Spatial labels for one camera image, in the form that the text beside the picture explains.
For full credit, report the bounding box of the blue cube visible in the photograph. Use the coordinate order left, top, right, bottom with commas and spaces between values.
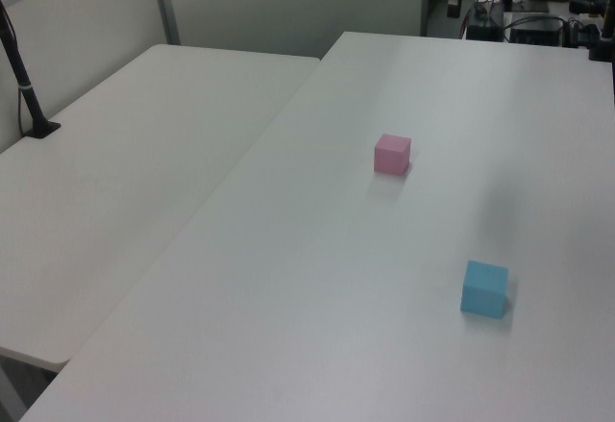
459, 259, 510, 320

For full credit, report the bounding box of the pink cube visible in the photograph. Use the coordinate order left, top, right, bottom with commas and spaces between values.
373, 133, 413, 175

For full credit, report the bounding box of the black electronics device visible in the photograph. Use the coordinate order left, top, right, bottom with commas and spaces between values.
508, 16, 564, 47

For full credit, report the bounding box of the thin black stand cable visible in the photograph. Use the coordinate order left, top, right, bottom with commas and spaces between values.
15, 86, 28, 136

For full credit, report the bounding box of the black camera stand pole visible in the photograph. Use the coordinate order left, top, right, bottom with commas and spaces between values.
0, 0, 62, 140

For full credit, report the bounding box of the black table clamp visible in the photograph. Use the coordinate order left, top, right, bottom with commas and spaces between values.
587, 32, 615, 62

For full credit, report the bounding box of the small black box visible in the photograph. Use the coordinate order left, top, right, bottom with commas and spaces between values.
467, 22, 502, 41

